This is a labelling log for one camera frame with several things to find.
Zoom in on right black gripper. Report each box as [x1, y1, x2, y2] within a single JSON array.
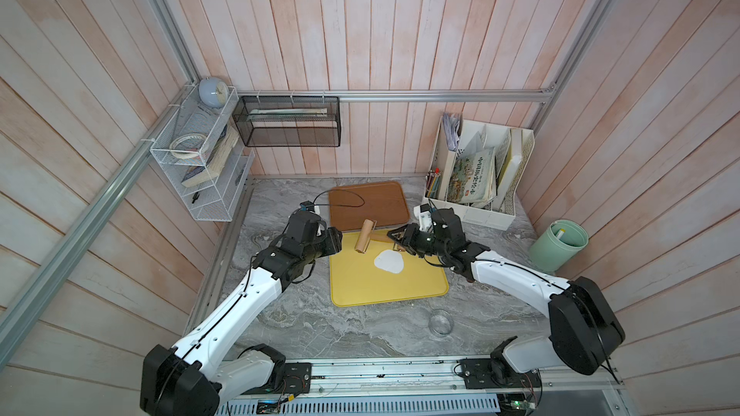
[[386, 224, 449, 261]]

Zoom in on white dough piece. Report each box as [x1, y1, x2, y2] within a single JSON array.
[[374, 250, 405, 275]]

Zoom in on wooden dough roller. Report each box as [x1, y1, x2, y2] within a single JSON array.
[[355, 220, 397, 253]]

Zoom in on yellow plastic tray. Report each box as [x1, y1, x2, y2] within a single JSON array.
[[330, 231, 449, 307]]

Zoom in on clear glass bowl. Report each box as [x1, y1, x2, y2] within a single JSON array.
[[428, 309, 455, 337]]

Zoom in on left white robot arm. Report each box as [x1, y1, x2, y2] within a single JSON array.
[[140, 206, 342, 415]]

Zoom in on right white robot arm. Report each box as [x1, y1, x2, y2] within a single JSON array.
[[387, 204, 626, 385]]

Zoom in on white tape roll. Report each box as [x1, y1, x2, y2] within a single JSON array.
[[168, 133, 207, 160]]

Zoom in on brown plastic tray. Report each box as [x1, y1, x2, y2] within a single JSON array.
[[329, 181, 410, 232]]

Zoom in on pens in organizer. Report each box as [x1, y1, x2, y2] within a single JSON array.
[[425, 168, 441, 198]]

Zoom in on illustrated picture book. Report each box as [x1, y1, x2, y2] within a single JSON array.
[[446, 148, 496, 205]]

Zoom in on white desk file organizer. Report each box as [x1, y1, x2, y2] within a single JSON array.
[[423, 113, 535, 230]]

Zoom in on green plastic cup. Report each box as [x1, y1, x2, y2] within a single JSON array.
[[529, 220, 589, 272]]

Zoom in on book on wire shelf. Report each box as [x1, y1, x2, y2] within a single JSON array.
[[181, 123, 240, 188]]

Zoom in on black mesh wall basket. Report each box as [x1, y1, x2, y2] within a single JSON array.
[[232, 96, 342, 148]]

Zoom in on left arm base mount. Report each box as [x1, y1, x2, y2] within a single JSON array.
[[238, 344, 312, 396]]

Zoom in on white wire wall shelf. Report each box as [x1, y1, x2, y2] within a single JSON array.
[[150, 84, 254, 223]]

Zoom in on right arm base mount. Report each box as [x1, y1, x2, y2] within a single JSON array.
[[453, 336, 542, 390]]

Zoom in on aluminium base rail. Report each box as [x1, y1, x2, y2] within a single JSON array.
[[143, 354, 579, 416]]

